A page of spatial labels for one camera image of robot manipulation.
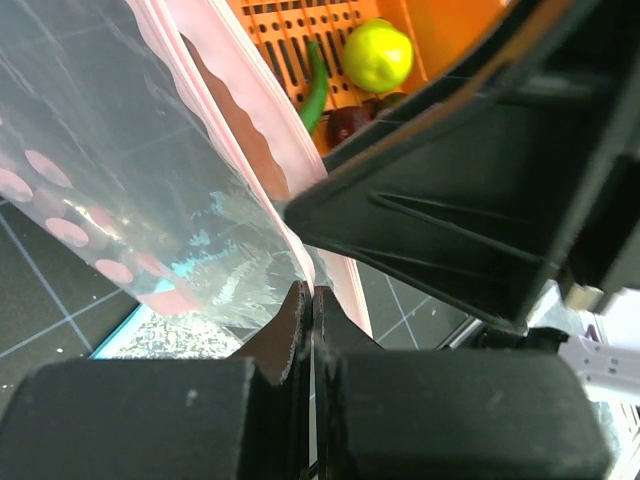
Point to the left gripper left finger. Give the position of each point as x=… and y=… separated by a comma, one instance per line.
x=243, y=417

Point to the dark purple plum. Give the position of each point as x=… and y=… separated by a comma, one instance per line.
x=344, y=122

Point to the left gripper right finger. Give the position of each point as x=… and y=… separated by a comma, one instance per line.
x=512, y=409

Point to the green chili pepper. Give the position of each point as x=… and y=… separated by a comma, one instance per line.
x=311, y=111

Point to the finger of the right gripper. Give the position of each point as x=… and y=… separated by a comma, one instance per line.
x=514, y=159

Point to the green apple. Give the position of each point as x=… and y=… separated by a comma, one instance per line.
x=377, y=57

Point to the pink zip top bag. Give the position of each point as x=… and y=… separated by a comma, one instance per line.
x=221, y=77

